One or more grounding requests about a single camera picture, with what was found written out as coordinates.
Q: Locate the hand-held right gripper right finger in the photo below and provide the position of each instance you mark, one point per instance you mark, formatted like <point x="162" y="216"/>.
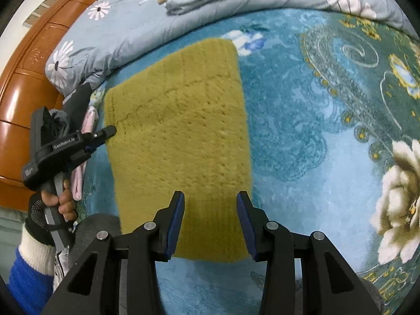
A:
<point x="246" y="223"/>

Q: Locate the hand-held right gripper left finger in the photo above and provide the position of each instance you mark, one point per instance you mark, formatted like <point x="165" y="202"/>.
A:
<point x="175" y="223"/>

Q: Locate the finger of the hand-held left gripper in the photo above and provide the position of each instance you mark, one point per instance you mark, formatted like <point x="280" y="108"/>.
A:
<point x="105" y="133"/>

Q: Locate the olive green fleece garment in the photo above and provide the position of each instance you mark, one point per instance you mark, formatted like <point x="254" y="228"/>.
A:
<point x="183" y="144"/>

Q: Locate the person's left hand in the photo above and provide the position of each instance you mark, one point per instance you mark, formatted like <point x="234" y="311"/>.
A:
<point x="64" y="205"/>

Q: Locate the pink cloth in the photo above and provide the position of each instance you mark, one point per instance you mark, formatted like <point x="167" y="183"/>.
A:
<point x="82" y="170"/>

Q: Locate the dark grey cloth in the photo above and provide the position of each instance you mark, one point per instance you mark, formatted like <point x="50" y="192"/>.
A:
<point x="78" y="105"/>

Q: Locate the light grey cloth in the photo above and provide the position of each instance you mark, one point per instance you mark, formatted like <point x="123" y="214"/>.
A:
<point x="60" y="119"/>

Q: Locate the wooden bed headboard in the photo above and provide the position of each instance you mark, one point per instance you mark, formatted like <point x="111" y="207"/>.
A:
<point x="36" y="72"/>

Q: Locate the teal floral blanket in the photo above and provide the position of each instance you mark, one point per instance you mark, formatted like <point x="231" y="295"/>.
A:
<point x="311" y="137"/>

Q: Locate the grey-blue floral quilt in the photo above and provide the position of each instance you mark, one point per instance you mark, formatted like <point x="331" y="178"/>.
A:
<point x="137" y="29"/>

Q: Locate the wall switch panel row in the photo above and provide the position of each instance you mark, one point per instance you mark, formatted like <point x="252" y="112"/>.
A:
<point x="41" y="8"/>

